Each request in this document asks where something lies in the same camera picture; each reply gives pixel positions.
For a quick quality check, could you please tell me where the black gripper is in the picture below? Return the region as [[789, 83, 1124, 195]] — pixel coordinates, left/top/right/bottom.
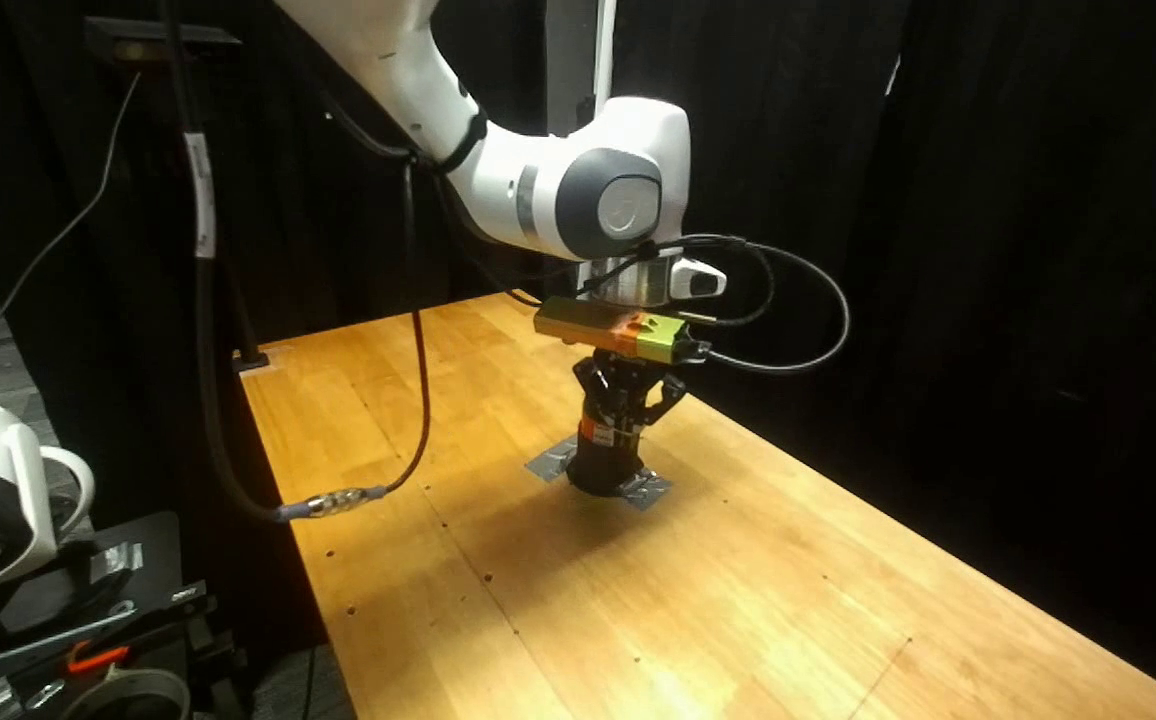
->
[[572, 354, 683, 433]]

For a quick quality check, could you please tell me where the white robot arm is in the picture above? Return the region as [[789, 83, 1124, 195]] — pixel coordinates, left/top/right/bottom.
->
[[277, 0, 697, 309]]

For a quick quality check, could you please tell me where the dark jar with lid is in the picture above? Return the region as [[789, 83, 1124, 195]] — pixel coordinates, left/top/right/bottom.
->
[[569, 405, 642, 496]]

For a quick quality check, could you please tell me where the silver tape under jar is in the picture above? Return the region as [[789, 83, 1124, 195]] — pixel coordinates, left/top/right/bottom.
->
[[527, 440, 671, 512]]

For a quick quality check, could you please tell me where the black equipment with orange clip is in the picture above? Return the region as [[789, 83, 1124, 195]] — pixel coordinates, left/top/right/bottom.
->
[[0, 512, 250, 720]]

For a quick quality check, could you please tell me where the black camera cable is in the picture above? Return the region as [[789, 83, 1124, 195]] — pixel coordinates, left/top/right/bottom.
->
[[161, 0, 439, 528]]

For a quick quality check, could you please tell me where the thin grey hanging cable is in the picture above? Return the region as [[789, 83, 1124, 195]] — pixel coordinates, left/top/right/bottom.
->
[[0, 69, 146, 392]]

